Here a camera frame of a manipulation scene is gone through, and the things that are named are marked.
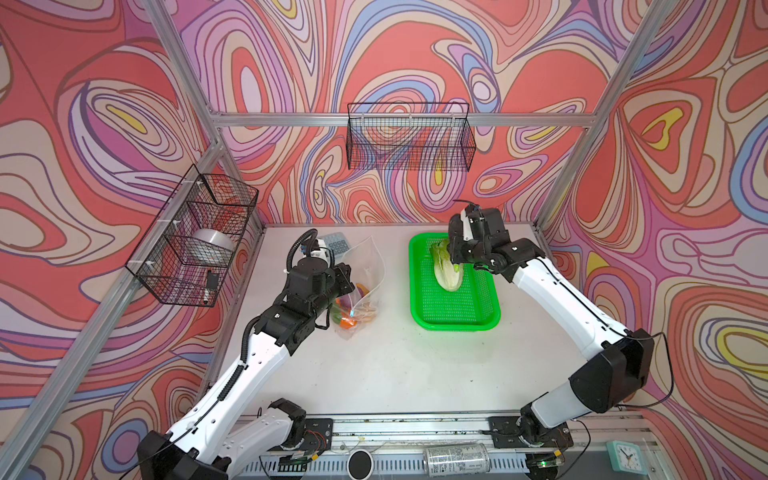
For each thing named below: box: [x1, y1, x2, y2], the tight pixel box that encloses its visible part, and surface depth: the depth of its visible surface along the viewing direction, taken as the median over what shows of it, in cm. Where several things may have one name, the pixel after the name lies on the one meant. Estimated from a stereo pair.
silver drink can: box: [422, 443, 491, 477], surface depth 67 cm
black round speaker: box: [346, 449, 374, 480], surface depth 67 cm
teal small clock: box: [606, 440, 647, 476], surface depth 70 cm
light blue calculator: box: [324, 232, 350, 256], surface depth 114 cm
